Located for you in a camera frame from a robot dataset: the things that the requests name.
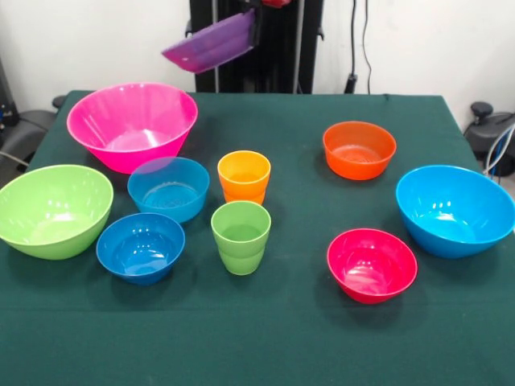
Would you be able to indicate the orange cup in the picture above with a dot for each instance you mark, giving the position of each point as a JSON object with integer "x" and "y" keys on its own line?
{"x": 243, "y": 177}

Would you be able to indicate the green cup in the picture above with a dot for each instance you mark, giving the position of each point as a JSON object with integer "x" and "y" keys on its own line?
{"x": 241, "y": 241}

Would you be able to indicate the black equipment rack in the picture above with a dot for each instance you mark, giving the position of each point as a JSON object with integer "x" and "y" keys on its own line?
{"x": 5, "y": 104}

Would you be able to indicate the dark green table cloth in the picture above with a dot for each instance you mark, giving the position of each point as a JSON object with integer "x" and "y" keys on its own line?
{"x": 281, "y": 329}

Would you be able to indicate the small crimson bowl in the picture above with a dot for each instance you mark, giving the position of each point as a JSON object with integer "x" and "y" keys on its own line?
{"x": 370, "y": 265}

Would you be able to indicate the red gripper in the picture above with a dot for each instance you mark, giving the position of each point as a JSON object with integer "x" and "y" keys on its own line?
{"x": 275, "y": 2}

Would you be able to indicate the translucent blue ribbed bowl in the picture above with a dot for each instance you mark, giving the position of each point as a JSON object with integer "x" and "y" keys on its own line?
{"x": 169, "y": 197}

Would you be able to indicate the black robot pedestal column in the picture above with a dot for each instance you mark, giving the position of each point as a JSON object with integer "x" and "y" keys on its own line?
{"x": 281, "y": 48}

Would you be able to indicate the orange bowl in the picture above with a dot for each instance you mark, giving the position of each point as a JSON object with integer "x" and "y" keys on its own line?
{"x": 354, "y": 169}

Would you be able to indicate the large pink bowl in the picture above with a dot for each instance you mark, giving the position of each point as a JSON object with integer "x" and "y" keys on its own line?
{"x": 128, "y": 116}

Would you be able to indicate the small dark blue bowl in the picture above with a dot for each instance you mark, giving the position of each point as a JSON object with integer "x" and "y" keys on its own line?
{"x": 141, "y": 249}

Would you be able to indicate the large green bowl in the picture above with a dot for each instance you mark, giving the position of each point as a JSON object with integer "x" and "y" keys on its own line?
{"x": 52, "y": 213}

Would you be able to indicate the large light blue bowl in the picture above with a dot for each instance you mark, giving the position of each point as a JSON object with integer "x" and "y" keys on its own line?
{"x": 450, "y": 217}

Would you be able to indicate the purple bowl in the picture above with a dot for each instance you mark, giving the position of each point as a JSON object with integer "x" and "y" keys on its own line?
{"x": 209, "y": 48}

